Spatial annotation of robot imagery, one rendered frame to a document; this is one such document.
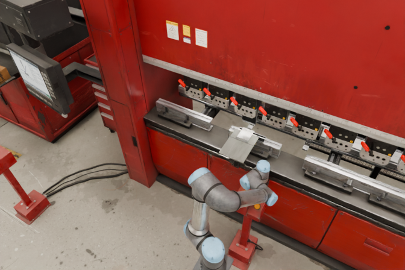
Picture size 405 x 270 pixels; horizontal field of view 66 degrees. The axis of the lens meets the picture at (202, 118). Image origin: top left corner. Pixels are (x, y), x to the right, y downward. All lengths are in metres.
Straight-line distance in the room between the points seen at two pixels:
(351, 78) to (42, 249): 2.69
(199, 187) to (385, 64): 1.02
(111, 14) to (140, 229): 1.83
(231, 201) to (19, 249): 2.22
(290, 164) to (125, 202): 1.63
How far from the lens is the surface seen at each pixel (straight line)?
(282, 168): 2.23
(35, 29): 1.94
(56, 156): 3.76
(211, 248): 1.74
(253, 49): 1.81
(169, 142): 2.58
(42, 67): 2.03
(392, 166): 2.42
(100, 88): 3.25
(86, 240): 3.05
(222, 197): 1.41
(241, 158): 2.07
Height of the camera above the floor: 2.58
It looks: 43 degrees down
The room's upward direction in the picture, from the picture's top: 1 degrees counter-clockwise
